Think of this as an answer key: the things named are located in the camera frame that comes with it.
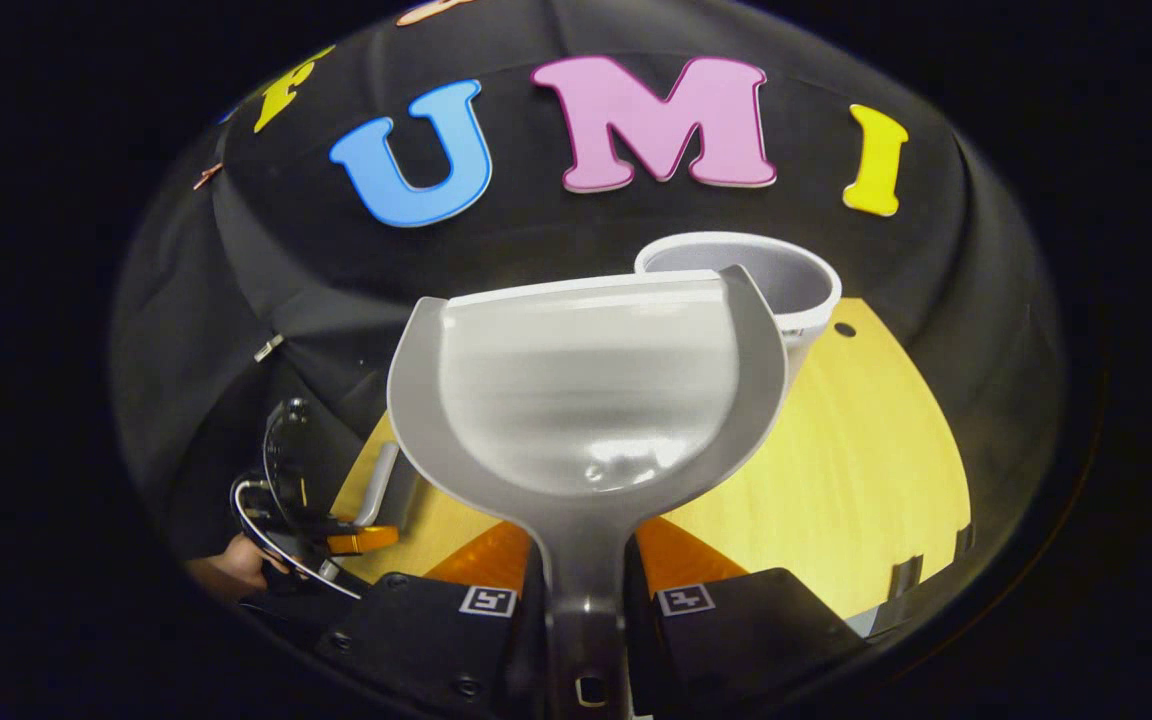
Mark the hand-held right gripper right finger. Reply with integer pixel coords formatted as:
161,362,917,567
626,515,867,720

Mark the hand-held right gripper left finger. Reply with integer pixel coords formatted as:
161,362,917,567
316,518,549,720

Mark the grey plastic dustpan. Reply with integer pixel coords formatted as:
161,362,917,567
386,264,789,720

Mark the grey ribbed garbage bin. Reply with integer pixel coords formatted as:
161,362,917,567
634,231,843,376

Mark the yellow wooden desktop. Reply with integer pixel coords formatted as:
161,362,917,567
331,297,972,621

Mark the black backdrop cloth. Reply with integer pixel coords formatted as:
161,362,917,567
111,0,1067,641

